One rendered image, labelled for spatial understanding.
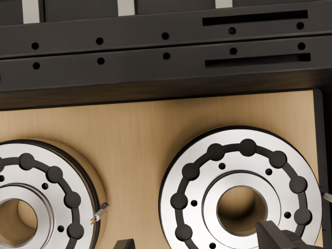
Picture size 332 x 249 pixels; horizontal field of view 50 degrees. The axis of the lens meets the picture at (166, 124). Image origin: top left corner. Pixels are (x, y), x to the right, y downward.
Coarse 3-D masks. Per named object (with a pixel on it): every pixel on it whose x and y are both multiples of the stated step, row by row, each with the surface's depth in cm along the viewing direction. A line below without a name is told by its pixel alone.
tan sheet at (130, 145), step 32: (224, 96) 25; (256, 96) 25; (288, 96) 25; (0, 128) 26; (32, 128) 26; (64, 128) 26; (96, 128) 26; (128, 128) 26; (160, 128) 26; (192, 128) 25; (288, 128) 25; (96, 160) 26; (128, 160) 26; (160, 160) 26; (128, 192) 26; (32, 224) 26; (128, 224) 26; (160, 224) 26
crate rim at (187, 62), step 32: (0, 64) 16; (32, 64) 16; (64, 64) 16; (96, 64) 16; (128, 64) 16; (160, 64) 16; (192, 64) 15; (224, 64) 17; (256, 64) 17; (288, 64) 15; (320, 64) 15
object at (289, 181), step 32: (192, 160) 22; (224, 160) 22; (256, 160) 22; (288, 160) 22; (192, 192) 22; (288, 192) 22; (320, 192) 22; (192, 224) 22; (288, 224) 22; (320, 224) 22
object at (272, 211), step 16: (224, 176) 22; (240, 176) 22; (256, 176) 22; (208, 192) 22; (224, 192) 22; (272, 192) 22; (208, 208) 22; (272, 208) 22; (208, 224) 22; (224, 240) 22; (240, 240) 22; (256, 240) 22
